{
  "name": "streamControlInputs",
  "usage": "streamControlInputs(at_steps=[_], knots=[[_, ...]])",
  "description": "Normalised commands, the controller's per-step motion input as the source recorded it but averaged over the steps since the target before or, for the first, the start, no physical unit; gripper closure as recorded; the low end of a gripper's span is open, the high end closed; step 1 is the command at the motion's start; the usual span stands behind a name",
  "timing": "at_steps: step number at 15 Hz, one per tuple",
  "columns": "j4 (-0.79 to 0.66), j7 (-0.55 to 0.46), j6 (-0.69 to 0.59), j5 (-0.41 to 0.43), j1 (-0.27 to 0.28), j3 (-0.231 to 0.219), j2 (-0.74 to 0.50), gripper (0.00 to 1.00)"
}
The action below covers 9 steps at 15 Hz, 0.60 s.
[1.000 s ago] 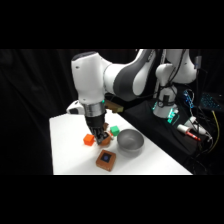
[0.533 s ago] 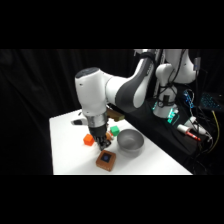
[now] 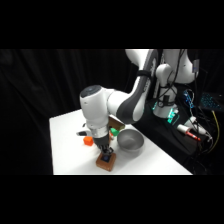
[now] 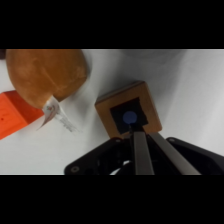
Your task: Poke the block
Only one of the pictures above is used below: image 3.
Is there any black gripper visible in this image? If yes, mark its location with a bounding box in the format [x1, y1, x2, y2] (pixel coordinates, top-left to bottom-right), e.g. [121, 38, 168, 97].
[92, 134, 114, 157]

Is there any wooden block with blue button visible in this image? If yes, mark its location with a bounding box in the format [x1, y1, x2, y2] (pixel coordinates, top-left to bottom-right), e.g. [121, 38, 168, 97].
[95, 151, 117, 173]

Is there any orange cube block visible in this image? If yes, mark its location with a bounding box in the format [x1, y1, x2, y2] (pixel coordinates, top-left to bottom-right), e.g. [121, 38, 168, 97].
[82, 135, 95, 147]

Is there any grey metal bowl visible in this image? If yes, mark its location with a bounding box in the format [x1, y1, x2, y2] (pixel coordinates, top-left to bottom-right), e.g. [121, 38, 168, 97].
[116, 128, 145, 154]

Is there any green lit control box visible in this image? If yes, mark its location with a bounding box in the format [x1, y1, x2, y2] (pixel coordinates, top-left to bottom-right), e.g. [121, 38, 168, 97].
[167, 107, 180, 125]

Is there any white marker with red tip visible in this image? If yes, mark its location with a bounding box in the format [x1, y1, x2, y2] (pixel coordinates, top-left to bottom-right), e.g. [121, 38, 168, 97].
[176, 123, 202, 142]

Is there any black curtain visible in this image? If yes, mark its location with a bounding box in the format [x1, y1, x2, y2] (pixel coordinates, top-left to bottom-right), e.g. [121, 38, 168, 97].
[0, 49, 224, 176]

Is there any blue lit circuit board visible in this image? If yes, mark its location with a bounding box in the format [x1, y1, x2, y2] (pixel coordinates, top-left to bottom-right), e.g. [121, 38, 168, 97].
[182, 89, 195, 110]

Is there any blue backlit keyboard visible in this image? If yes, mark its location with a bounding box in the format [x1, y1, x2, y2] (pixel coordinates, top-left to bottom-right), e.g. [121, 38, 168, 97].
[199, 92, 224, 112]

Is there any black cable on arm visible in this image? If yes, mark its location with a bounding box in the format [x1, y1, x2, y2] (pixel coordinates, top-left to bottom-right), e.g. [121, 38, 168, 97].
[156, 49, 188, 101]

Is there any yellow cable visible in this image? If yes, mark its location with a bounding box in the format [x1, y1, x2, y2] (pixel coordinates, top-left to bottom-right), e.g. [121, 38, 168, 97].
[207, 109, 222, 154]

